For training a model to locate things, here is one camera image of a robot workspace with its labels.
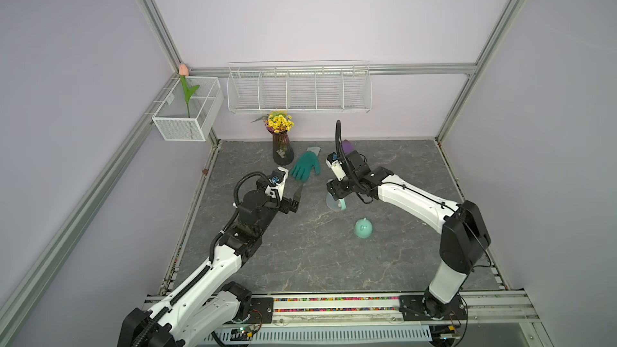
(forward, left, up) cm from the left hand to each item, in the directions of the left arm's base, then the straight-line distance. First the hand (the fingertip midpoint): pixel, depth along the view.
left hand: (288, 180), depth 76 cm
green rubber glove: (+23, -5, -23) cm, 33 cm away
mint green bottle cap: (-9, -26, -20) cm, 34 cm away
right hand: (+5, -17, -10) cm, 20 cm away
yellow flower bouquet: (+29, +4, 0) cm, 29 cm away
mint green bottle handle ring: (-2, -19, -14) cm, 24 cm away
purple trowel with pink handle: (+36, -27, -25) cm, 52 cm away
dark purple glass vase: (+27, +4, -16) cm, 31 cm away
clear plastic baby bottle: (+3, -16, -23) cm, 28 cm away
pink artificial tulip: (+37, +37, +10) cm, 53 cm away
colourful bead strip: (-32, -13, -26) cm, 43 cm away
